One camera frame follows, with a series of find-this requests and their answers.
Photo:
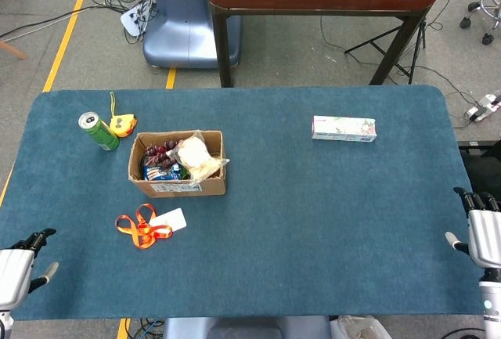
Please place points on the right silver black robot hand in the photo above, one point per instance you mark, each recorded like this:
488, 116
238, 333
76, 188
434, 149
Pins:
485, 237

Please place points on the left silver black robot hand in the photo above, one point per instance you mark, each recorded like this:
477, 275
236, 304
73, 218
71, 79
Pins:
13, 272

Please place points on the bagged white snack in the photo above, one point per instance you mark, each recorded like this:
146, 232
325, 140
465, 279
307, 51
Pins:
195, 157

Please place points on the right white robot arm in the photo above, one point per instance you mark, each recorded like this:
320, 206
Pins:
491, 304

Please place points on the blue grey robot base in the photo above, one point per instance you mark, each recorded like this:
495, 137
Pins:
180, 29

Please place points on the clear plastic bag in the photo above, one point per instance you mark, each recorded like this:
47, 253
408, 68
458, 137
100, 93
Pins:
358, 329

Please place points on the white toothpaste box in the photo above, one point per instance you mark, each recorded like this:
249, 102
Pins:
344, 128

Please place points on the open cardboard box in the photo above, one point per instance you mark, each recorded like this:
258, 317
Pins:
178, 189

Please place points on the green drink can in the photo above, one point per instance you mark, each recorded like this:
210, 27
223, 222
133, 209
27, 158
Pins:
102, 133

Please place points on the white badge card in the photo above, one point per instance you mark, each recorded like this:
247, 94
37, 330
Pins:
172, 218

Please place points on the blue felt table cover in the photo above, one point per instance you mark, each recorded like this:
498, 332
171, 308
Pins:
313, 217

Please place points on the blue cookie packet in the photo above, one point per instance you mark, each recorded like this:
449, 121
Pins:
160, 173

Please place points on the bunch of red grapes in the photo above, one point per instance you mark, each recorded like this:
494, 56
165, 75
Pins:
158, 153

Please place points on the green plastic tool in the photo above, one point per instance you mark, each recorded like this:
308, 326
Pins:
184, 174

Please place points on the black tripod stand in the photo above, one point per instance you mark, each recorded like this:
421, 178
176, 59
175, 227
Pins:
415, 49

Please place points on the chrome rolling stool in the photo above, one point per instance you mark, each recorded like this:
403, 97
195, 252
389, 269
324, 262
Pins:
489, 6

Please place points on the grey blue robot torso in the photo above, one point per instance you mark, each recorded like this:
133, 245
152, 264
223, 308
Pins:
246, 329

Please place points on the white power strip with plugs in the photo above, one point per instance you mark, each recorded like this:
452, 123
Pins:
131, 22

